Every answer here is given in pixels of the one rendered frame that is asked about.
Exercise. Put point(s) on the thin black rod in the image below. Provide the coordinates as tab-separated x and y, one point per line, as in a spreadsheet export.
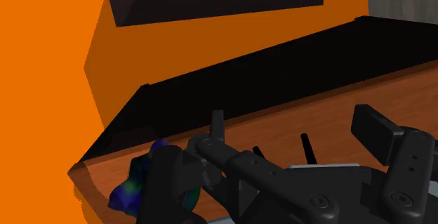
259	152
308	149

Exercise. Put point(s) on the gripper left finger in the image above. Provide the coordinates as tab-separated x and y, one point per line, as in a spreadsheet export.
260	170

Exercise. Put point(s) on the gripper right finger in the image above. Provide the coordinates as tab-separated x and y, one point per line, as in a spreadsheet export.
407	168

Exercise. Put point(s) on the blue green lumpy figure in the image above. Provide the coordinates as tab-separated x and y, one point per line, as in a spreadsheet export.
128	194

